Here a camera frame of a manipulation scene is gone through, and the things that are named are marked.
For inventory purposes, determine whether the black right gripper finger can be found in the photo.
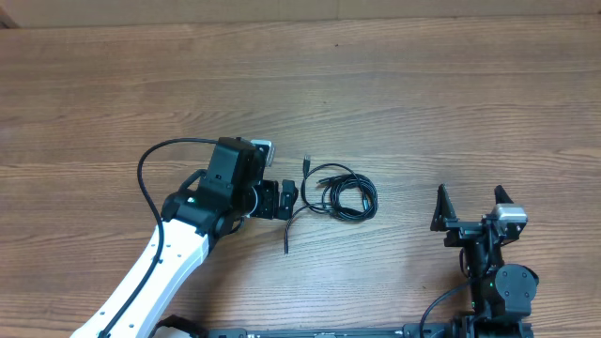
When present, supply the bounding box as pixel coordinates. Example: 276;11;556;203
494;185;513;204
430;184;457;231

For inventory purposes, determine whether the black USB-A cable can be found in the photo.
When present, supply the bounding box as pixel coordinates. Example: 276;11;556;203
283;154;372;256

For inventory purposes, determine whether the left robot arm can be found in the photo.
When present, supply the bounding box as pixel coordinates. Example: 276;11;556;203
73;137;298;338

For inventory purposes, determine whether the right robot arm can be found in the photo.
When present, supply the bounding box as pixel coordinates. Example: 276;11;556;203
418;184;540;337

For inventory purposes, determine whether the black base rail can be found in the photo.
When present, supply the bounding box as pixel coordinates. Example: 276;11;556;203
206;323;460;338

